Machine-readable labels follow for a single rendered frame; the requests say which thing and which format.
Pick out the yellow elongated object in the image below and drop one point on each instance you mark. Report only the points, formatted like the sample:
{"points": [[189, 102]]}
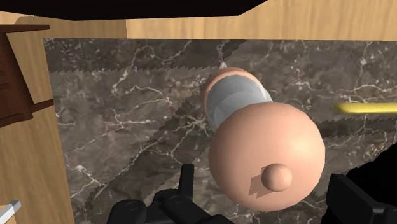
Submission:
{"points": [[366, 108]]}

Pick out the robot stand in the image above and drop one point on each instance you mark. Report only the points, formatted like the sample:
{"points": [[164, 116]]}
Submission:
{"points": [[124, 7]]}

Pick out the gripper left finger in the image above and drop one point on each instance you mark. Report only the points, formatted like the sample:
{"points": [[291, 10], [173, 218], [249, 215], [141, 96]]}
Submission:
{"points": [[173, 208]]}

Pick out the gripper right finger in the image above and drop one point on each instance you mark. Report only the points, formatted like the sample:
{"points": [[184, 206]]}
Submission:
{"points": [[347, 201]]}

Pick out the peach and grey pepper mill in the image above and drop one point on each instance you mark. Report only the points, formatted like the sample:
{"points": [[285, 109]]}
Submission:
{"points": [[263, 149]]}

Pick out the dark brown wooden furniture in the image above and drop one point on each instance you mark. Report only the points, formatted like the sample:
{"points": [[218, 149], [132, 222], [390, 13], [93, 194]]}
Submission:
{"points": [[14, 83]]}

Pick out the white rectangular bar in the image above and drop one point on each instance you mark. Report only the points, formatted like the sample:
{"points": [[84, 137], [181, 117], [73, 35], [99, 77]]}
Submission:
{"points": [[9, 211]]}

